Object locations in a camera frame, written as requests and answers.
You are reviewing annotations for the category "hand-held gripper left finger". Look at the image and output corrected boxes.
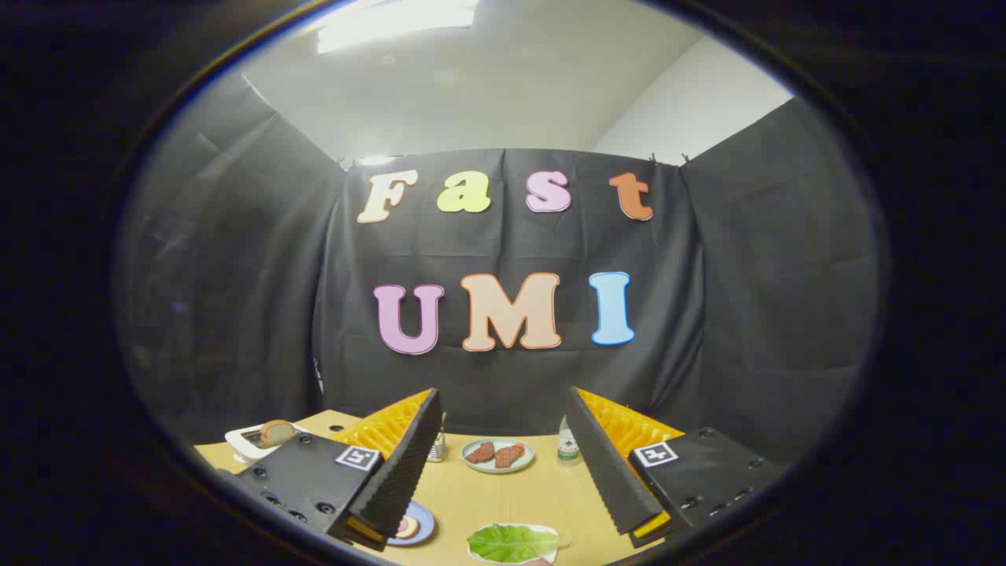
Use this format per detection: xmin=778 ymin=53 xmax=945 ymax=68
xmin=233 ymin=388 xmax=443 ymax=553

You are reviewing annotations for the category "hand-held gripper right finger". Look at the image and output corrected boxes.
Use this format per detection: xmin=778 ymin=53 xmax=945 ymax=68
xmin=564 ymin=386 xmax=789 ymax=549

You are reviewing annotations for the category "green lettuce leaf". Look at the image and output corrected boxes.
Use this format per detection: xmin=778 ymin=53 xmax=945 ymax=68
xmin=467 ymin=524 xmax=571 ymax=564

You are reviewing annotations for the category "clear plastic water bottle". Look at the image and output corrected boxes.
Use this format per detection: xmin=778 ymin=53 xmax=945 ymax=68
xmin=557 ymin=416 xmax=581 ymax=465

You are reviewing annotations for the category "blue plate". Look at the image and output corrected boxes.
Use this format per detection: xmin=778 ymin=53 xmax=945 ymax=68
xmin=385 ymin=501 xmax=435 ymax=546

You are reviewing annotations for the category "pale green plate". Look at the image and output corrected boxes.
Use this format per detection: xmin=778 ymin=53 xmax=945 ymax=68
xmin=461 ymin=438 xmax=536 ymax=474

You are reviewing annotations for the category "white plate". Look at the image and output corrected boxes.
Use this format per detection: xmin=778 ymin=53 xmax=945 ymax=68
xmin=468 ymin=523 xmax=561 ymax=565

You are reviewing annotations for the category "white toaster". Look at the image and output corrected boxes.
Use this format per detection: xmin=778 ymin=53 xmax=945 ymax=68
xmin=225 ymin=423 xmax=311 ymax=465

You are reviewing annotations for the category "black backdrop cloth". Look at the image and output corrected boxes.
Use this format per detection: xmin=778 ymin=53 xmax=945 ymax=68
xmin=118 ymin=75 xmax=881 ymax=465

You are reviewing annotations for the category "ceiling light panel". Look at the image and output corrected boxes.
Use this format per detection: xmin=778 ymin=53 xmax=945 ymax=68
xmin=316 ymin=0 xmax=480 ymax=54

